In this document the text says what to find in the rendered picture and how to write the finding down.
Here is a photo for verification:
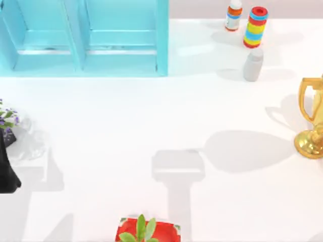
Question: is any stack of coloured rings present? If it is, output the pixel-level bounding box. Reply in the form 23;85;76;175
243;6;269;49

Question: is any light blue rack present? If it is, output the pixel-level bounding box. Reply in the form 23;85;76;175
0;0;169;78

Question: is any purple flowered plant pot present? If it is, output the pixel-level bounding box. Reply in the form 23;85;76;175
0;98;20;148

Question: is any red plant pot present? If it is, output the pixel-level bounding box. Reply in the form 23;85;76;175
115;214;182;242

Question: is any white bottle with orange label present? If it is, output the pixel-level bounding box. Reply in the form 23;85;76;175
225;0;243;32

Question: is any gold trophy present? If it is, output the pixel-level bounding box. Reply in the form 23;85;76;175
294;74;323;160

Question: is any grey bottle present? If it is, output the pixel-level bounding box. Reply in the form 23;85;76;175
243;47;264;82

